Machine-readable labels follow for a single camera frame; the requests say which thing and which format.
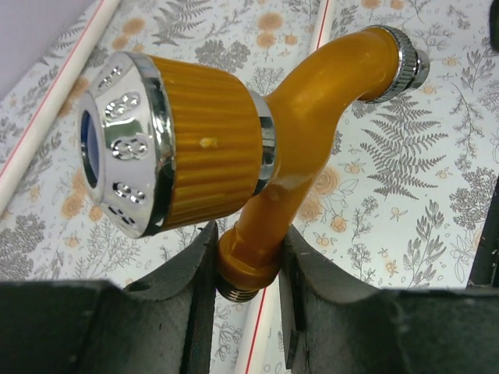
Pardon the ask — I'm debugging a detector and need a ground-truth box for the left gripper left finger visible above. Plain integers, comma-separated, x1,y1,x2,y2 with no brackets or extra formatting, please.
1,222,218,373

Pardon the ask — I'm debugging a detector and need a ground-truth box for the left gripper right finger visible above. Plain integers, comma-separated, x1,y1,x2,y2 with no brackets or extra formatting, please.
279,228,498,373

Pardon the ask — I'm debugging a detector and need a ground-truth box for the white PVC pipe frame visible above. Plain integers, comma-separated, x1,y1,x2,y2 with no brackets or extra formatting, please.
0,0,336,374

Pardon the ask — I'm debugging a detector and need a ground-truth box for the orange water faucet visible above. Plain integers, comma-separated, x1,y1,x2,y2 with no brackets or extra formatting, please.
77,25,430,302

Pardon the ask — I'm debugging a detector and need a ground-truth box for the floral patterned table mat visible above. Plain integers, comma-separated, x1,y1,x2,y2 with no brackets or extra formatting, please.
0,0,499,374

